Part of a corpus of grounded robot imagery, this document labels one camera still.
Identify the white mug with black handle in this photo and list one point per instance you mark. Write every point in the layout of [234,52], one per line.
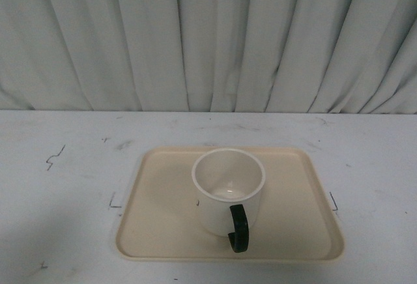
[228,185]

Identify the white pleated curtain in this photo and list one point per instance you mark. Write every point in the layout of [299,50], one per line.
[277,56]

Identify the beige plastic tray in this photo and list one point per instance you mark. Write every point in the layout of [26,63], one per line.
[295,223]

